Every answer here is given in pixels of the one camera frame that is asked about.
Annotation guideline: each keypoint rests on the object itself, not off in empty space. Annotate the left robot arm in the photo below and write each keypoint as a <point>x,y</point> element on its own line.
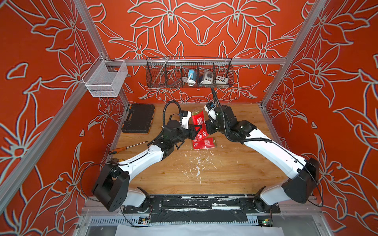
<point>112,186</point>

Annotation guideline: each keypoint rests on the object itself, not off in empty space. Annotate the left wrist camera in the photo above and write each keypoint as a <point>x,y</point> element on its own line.
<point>185,118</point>

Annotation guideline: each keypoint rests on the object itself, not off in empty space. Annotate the white mesh basket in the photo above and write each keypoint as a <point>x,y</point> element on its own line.
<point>103,83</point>

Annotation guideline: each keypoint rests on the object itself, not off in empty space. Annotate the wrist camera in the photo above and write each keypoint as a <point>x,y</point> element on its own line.
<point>185,118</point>
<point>210,109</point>

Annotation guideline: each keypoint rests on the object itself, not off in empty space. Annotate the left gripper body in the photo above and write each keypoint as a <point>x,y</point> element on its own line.
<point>189,134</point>

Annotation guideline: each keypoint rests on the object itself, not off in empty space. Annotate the white grey device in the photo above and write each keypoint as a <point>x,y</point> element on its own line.
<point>207,78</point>

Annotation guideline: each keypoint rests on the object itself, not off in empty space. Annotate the white dotted cube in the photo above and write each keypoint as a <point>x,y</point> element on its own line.
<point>221,81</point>

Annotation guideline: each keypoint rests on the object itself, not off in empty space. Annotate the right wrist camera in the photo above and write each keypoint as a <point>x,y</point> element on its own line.
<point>210,109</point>

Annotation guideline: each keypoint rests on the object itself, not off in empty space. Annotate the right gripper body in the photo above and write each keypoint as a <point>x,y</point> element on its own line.
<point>212,127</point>

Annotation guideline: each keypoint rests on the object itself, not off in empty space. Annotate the blue white box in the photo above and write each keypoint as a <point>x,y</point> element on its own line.
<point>192,75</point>

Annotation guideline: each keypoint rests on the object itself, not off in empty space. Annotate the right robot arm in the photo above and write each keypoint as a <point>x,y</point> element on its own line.
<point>302,174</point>

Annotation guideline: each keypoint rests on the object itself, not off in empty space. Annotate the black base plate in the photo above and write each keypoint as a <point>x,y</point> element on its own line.
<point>200,209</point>

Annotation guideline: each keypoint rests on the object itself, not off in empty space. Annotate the orange handled screwdriver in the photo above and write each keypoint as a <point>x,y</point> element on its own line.
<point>121,149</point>

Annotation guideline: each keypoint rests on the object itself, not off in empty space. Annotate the black tool case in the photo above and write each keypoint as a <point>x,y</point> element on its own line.
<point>139,119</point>

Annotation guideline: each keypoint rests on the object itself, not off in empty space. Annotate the black wire basket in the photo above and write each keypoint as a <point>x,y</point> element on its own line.
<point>172,71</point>

